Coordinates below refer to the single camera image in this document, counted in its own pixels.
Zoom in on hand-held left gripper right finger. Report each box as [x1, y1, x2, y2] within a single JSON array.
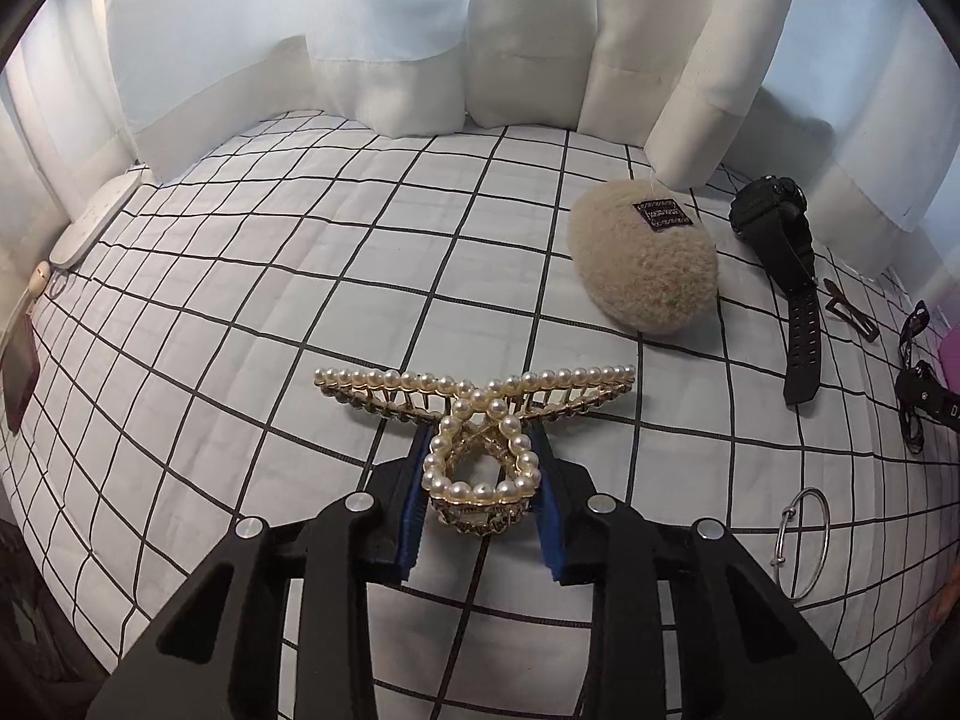
[[528, 426, 875, 720]]

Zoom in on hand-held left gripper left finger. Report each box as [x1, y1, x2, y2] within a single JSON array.
[[85, 425, 439, 720]]

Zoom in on pearl hair claw clip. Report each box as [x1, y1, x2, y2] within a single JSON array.
[[313, 364, 637, 539]]

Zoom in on brown rectangular hair clip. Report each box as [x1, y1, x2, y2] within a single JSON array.
[[823, 277, 879, 345]]

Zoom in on checkered white bedsheet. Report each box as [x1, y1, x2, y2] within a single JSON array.
[[0, 111, 960, 720]]

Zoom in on black digital wristwatch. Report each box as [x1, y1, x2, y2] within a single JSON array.
[[729, 175, 824, 407]]

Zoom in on beige fluffy pouch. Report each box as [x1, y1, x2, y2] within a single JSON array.
[[566, 181, 719, 334]]

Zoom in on white power strip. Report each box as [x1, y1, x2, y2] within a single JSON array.
[[49, 170, 147, 269]]

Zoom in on white curtain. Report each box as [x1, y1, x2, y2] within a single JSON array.
[[0, 0, 960, 280]]

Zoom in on silver bangle bracelet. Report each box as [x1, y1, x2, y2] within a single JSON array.
[[772, 488, 832, 602]]

